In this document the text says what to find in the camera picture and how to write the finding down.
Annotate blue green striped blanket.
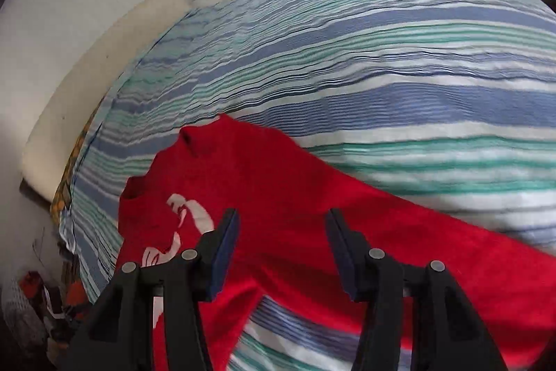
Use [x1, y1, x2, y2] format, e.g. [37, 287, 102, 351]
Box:
[58, 0, 556, 371]

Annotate white mesh bag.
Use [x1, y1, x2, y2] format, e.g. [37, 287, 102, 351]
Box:
[0, 275, 48, 348]

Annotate orange patterned sheet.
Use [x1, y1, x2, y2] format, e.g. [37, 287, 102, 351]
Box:
[50, 110, 100, 224]

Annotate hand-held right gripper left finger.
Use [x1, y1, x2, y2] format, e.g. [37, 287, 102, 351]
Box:
[65, 208, 240, 371]

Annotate red and white cloth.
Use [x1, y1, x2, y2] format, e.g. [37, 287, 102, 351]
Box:
[43, 280, 94, 337]

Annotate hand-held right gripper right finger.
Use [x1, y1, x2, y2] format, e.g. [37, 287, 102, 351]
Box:
[326, 208, 509, 371]

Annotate red shirt with white print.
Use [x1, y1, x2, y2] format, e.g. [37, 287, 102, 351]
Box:
[115, 114, 556, 371]

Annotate cream padded headboard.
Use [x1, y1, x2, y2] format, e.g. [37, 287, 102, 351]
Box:
[22, 0, 196, 202]

